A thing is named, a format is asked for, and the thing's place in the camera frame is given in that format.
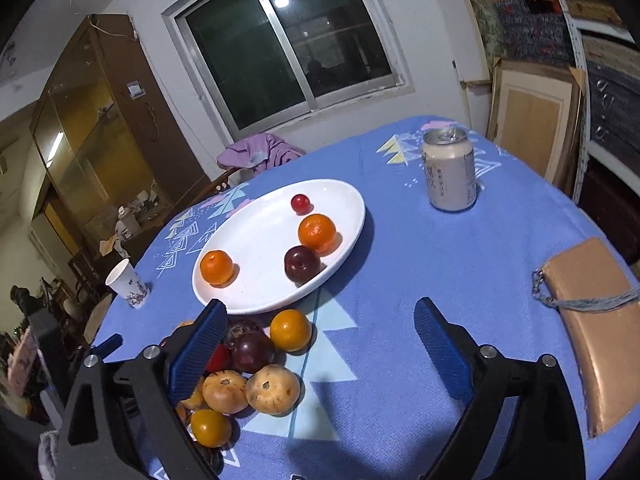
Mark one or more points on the yellow tomato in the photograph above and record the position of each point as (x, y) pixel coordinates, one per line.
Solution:
(290, 330)
(211, 427)

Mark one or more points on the white printed paper cup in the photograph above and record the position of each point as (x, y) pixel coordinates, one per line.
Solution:
(127, 282)

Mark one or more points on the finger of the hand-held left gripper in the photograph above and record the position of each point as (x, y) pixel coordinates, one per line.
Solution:
(109, 343)

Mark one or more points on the round wooden stool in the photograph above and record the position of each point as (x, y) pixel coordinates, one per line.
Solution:
(95, 320)

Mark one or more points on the wooden glass-door cabinet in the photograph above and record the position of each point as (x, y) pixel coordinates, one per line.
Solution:
(100, 135)

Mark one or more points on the red tomato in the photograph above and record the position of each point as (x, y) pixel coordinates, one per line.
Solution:
(219, 357)
(301, 203)

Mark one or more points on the dark brown wooden chest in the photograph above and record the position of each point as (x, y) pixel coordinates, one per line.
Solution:
(610, 200)

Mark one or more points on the mottled green panel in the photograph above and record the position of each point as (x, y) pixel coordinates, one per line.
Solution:
(480, 5)

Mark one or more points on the dark purple plum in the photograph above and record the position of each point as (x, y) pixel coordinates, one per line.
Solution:
(252, 352)
(302, 263)

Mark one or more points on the white beverage can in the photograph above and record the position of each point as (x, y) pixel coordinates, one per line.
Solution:
(450, 170)

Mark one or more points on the tan speckled pear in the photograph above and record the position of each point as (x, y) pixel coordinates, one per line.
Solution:
(184, 325)
(273, 389)

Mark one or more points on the wooden chair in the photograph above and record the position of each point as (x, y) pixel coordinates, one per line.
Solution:
(222, 177)

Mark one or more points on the orange mandarin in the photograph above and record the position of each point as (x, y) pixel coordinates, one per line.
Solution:
(216, 267)
(317, 232)

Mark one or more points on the large pale yellow pear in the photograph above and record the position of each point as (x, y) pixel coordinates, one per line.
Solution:
(225, 391)

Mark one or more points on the cardboard box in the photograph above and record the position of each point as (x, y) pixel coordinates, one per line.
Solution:
(532, 125)

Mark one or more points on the cluster of small jars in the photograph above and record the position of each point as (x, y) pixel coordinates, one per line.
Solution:
(135, 210)

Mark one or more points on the white oval plate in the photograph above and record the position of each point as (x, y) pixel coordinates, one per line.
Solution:
(260, 240)

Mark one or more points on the sliding glass window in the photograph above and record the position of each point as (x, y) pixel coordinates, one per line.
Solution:
(295, 45)

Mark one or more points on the stack of patterned textiles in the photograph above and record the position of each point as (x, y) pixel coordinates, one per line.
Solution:
(530, 20)

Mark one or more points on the white shelf rack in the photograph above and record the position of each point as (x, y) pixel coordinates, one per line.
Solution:
(580, 85)

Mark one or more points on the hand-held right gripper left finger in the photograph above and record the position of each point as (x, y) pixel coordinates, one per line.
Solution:
(200, 345)

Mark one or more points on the purple cloth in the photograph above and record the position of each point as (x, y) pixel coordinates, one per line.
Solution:
(260, 152)

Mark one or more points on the blue printed tablecloth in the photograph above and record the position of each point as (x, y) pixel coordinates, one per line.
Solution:
(400, 270)

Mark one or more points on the white paper label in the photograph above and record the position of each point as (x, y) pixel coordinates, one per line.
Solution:
(135, 90)

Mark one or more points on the orange speckled pear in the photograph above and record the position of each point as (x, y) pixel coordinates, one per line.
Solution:
(194, 397)

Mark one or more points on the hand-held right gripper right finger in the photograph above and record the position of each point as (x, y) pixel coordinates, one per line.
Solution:
(440, 345)

